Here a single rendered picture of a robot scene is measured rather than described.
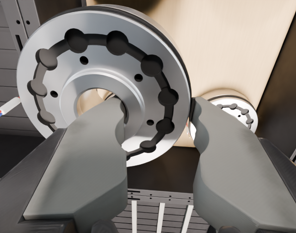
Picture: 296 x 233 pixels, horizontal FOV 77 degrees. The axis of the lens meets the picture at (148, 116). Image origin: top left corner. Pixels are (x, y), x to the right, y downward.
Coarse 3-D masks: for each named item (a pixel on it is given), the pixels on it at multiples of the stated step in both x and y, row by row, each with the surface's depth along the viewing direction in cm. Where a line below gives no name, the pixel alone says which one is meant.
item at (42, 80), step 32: (64, 32) 9; (96, 32) 9; (128, 32) 9; (32, 64) 10; (64, 64) 10; (96, 64) 10; (128, 64) 9; (160, 64) 10; (32, 96) 11; (160, 96) 11; (160, 128) 12; (128, 160) 13
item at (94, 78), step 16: (80, 80) 10; (96, 80) 10; (112, 80) 9; (128, 80) 10; (64, 96) 10; (80, 96) 11; (128, 96) 10; (64, 112) 11; (80, 112) 11; (128, 112) 10; (144, 112) 11; (128, 128) 11
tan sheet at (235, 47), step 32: (96, 0) 24; (128, 0) 23; (160, 0) 23; (192, 0) 23; (224, 0) 23; (256, 0) 23; (288, 0) 22; (192, 32) 25; (224, 32) 25; (256, 32) 24; (192, 64) 27; (224, 64) 27; (256, 64) 27; (192, 96) 30; (256, 96) 29
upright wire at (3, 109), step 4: (12, 100) 11; (16, 100) 11; (20, 100) 12; (4, 104) 11; (8, 104) 11; (12, 104) 11; (16, 104) 11; (0, 108) 10; (4, 108) 10; (8, 108) 11; (0, 112) 10; (4, 112) 10
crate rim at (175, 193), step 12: (24, 0) 15; (36, 0) 16; (24, 12) 16; (36, 12) 16; (36, 24) 16; (288, 156) 23; (132, 192) 28; (144, 192) 28; (156, 192) 28; (168, 192) 28; (180, 192) 27; (192, 192) 28
